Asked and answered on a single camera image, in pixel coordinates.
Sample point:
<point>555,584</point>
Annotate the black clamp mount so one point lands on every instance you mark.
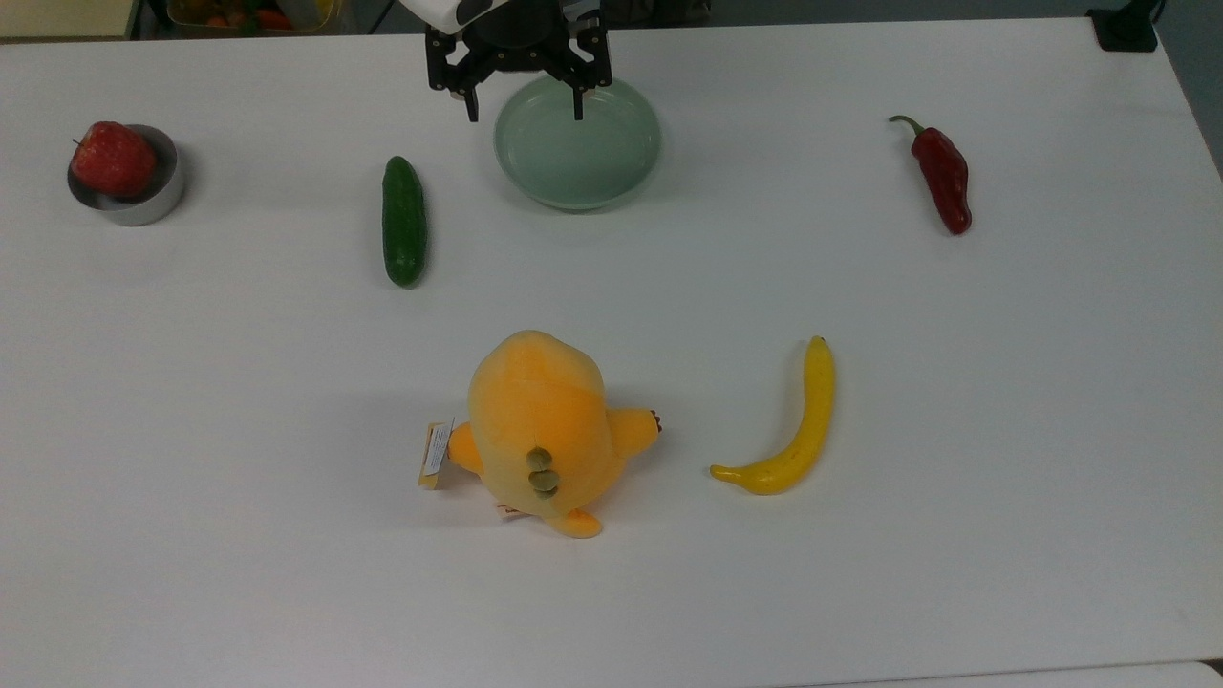
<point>1126,29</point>

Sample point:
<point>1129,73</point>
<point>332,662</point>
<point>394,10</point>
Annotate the green cucumber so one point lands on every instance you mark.
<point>403,225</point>

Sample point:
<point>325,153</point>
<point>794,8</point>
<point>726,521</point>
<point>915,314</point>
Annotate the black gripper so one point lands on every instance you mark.
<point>521,38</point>

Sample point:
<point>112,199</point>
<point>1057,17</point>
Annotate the yellow banana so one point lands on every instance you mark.
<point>807,435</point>

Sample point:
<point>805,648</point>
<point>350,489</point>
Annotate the orange plush toy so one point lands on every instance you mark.
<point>540,420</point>

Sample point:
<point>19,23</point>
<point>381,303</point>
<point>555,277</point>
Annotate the small metal bowl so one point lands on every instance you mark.
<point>158,205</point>

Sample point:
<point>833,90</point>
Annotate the pale green plastic plate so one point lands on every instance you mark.
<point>578,158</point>

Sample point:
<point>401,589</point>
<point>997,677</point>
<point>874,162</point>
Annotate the clear bin with produce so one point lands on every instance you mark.
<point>253,14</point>

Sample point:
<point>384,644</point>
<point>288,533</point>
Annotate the red chili pepper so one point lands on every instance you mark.
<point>944,177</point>

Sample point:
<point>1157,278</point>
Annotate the red apple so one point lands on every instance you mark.
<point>113,158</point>

